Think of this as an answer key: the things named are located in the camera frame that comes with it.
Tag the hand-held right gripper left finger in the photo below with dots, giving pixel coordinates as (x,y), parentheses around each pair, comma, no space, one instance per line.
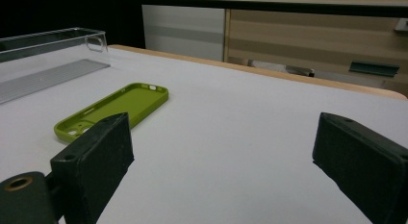
(93,166)

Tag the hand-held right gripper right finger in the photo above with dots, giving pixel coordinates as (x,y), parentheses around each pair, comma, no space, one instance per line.
(365,160)

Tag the green phone case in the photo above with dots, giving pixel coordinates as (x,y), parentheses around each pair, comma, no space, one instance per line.
(136,100)

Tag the clear plastic tray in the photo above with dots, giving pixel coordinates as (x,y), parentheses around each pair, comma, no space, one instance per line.
(48,77)

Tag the grey chair base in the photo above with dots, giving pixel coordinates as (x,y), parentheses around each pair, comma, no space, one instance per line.
(282,68)

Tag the light wooden desk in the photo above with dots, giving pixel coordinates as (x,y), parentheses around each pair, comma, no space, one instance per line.
(308,38)

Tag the white table sheet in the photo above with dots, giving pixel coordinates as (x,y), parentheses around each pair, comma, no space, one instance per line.
(224,121)

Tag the white cabinet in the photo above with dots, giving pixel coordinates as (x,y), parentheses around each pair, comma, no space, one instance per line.
(183,28)

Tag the black horizontal frame bar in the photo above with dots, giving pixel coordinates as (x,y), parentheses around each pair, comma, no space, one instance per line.
(275,6)

